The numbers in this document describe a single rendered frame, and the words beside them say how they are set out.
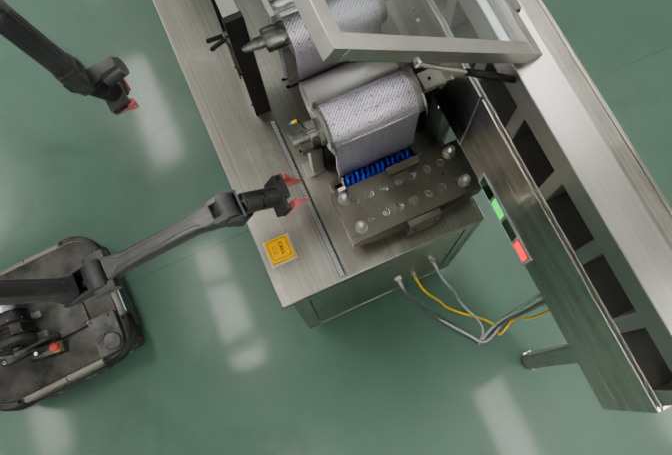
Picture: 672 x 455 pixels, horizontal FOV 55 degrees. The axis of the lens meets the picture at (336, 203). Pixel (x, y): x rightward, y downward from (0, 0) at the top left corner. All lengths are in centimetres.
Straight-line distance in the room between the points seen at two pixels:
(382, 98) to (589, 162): 58
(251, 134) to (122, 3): 162
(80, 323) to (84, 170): 78
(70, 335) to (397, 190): 150
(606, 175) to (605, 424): 181
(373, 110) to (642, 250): 72
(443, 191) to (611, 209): 70
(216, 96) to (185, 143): 98
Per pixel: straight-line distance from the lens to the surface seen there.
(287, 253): 192
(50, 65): 178
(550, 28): 165
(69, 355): 279
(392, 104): 165
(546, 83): 133
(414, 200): 186
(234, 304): 287
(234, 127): 210
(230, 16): 163
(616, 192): 129
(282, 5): 161
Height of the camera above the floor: 280
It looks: 74 degrees down
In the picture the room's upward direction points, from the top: 6 degrees counter-clockwise
